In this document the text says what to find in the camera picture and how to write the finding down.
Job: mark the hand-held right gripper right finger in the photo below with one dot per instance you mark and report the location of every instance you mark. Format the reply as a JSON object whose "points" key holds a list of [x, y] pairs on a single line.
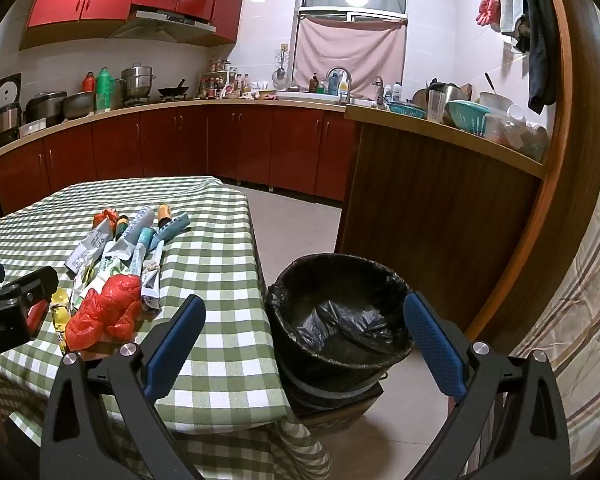
{"points": [[435, 345]]}

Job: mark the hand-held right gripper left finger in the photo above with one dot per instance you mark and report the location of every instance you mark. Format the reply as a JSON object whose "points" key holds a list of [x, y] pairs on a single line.
{"points": [[175, 345]]}

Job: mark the yellow wrapper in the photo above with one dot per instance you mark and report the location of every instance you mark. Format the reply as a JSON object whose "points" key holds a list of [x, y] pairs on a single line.
{"points": [[59, 310]]}

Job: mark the large white-blue powder packet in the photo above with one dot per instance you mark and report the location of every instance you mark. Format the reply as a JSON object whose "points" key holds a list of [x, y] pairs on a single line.
{"points": [[87, 247]]}

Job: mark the grey-white packet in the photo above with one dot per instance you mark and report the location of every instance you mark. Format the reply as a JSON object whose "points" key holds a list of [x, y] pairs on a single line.
{"points": [[151, 285]]}

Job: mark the green-white packet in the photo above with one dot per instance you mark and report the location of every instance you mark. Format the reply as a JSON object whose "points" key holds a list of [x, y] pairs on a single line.
{"points": [[107, 267]]}

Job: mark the red plastic bag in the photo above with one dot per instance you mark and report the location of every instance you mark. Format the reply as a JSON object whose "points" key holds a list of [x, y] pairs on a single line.
{"points": [[105, 310]]}

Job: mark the small orange plastic bag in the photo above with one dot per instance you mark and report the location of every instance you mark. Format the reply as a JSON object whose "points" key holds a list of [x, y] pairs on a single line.
{"points": [[105, 217]]}

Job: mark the teal-tipped white stick packet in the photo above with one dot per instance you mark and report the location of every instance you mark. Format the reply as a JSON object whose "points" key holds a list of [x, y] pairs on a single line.
{"points": [[142, 247]]}

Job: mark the small dark-capped bottle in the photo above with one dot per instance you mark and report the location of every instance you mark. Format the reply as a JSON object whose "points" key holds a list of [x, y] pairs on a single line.
{"points": [[122, 225]]}

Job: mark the teal-blue sachet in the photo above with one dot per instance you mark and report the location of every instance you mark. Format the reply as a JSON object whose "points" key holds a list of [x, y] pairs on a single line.
{"points": [[172, 227]]}

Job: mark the black lined trash bin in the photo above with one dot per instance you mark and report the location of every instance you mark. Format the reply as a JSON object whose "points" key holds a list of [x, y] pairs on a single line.
{"points": [[330, 280]]}

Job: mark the narrow white-blue strip packet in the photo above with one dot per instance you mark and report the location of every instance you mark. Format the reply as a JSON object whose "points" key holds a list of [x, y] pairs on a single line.
{"points": [[142, 220]]}

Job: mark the small orange-brown bottle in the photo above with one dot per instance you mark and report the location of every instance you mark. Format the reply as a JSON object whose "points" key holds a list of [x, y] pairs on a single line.
{"points": [[165, 215]]}

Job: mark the green checkered tablecloth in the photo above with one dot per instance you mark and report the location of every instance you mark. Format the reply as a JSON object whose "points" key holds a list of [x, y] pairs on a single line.
{"points": [[215, 270]]}

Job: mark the brown cardboard box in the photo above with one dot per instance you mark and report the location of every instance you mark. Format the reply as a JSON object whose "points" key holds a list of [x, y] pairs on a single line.
{"points": [[340, 417]]}

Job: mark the brown wooden counter cabinet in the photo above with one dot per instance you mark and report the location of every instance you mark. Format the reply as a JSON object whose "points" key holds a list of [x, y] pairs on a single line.
{"points": [[430, 210]]}

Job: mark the striped beige curtain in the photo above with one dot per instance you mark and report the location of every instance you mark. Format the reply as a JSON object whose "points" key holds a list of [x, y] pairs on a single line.
{"points": [[580, 310]]}

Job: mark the open rice cooker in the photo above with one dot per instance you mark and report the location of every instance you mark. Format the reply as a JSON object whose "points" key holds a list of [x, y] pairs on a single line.
{"points": [[5, 105]]}

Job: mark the black cooking pot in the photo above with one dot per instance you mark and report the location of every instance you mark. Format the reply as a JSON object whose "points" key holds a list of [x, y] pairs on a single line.
{"points": [[45, 107]]}

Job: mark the steel basin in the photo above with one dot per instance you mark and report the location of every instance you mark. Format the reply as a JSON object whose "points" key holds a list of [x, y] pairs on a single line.
{"points": [[79, 105]]}

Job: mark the red base cabinets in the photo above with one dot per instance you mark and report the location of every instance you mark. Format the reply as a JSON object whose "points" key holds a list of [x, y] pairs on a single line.
{"points": [[180, 145]]}

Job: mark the green thermos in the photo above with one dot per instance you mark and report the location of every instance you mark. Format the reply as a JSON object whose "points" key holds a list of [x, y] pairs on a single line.
{"points": [[104, 90]]}

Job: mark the red thermos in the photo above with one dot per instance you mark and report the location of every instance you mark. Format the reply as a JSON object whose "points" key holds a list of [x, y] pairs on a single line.
{"points": [[89, 82]]}

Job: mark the clear plastic container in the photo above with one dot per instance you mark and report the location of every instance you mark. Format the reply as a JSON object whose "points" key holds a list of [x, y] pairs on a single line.
{"points": [[515, 135]]}

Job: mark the steel steamer pot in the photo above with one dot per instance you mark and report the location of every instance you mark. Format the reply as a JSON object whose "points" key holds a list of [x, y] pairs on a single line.
{"points": [[137, 82]]}

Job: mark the large teal colander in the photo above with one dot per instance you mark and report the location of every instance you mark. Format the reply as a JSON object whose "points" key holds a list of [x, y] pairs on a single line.
{"points": [[467, 117]]}

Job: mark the small teal basket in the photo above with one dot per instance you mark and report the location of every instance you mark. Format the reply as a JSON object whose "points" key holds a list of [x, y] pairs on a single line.
{"points": [[407, 110]]}

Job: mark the black wok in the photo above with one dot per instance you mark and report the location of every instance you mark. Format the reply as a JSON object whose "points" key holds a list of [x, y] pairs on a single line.
{"points": [[174, 91]]}

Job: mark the clear glass tumbler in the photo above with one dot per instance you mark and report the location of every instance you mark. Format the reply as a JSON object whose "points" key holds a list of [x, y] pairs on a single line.
{"points": [[435, 107]]}

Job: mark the steel kettle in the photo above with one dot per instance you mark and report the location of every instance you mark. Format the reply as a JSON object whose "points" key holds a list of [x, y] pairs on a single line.
{"points": [[452, 92]]}

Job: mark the white pot with ladle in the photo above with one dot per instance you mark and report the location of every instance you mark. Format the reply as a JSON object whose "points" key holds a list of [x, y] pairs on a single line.
{"points": [[495, 97]]}

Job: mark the white plastic bottles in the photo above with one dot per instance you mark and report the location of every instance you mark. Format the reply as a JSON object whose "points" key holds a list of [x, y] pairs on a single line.
{"points": [[393, 92]]}

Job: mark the small steel faucet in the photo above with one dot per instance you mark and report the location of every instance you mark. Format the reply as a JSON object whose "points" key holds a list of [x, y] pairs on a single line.
{"points": [[379, 90]]}

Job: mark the spice rack with bottles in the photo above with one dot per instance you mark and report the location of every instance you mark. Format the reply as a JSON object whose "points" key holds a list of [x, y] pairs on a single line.
{"points": [[214, 82]]}

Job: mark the white spray bottle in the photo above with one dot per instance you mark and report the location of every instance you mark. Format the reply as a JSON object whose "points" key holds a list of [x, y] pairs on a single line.
{"points": [[345, 85]]}

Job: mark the tall steel faucet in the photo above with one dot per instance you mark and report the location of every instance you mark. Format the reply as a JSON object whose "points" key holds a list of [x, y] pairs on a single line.
{"points": [[344, 85]]}

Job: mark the blue detergent bottle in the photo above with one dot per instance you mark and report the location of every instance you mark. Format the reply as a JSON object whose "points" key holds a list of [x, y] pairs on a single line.
{"points": [[334, 84]]}

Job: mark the brown glass bottle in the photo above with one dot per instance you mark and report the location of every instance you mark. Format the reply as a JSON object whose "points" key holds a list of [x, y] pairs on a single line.
{"points": [[314, 84]]}

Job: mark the steel range hood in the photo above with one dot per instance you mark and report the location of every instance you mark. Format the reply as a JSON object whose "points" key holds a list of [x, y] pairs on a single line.
{"points": [[165, 25]]}

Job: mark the pink window curtain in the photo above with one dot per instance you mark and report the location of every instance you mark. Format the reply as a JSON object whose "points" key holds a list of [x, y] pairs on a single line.
{"points": [[350, 55]]}

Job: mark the dark hanging clothing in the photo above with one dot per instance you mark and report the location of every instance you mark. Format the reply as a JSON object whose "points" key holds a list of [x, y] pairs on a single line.
{"points": [[540, 35]]}

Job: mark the red rubber gloves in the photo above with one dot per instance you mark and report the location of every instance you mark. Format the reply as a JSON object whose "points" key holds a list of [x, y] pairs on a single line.
{"points": [[489, 7]]}

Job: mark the brown wooden door frame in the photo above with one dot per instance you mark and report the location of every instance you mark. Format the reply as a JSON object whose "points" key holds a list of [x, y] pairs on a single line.
{"points": [[575, 110]]}

